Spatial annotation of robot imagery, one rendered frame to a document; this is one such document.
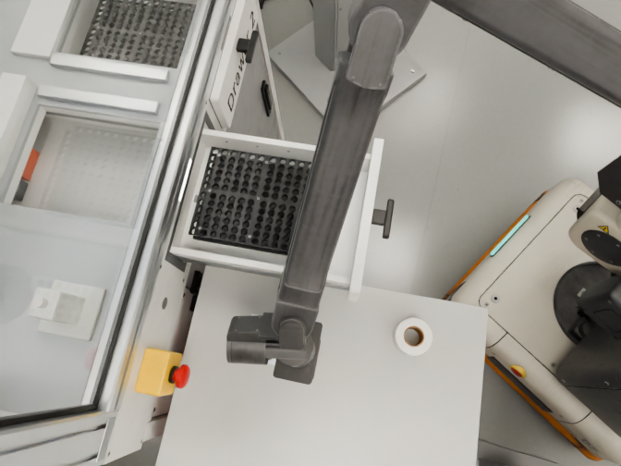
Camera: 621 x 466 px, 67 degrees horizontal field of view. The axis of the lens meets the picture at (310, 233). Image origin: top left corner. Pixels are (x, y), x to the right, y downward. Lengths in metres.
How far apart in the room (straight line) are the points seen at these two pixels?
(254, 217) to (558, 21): 0.56
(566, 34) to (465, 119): 1.52
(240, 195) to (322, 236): 0.34
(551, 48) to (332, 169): 0.24
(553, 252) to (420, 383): 0.80
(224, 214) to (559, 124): 1.58
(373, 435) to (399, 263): 0.92
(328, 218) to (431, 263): 1.25
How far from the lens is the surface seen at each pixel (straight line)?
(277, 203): 0.86
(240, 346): 0.70
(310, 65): 2.05
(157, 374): 0.84
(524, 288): 1.56
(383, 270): 1.75
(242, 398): 0.96
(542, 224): 1.63
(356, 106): 0.50
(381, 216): 0.84
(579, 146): 2.14
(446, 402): 0.97
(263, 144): 0.92
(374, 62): 0.46
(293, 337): 0.64
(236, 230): 0.88
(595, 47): 0.54
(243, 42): 1.02
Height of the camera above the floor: 1.70
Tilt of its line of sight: 74 degrees down
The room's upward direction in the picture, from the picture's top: 7 degrees counter-clockwise
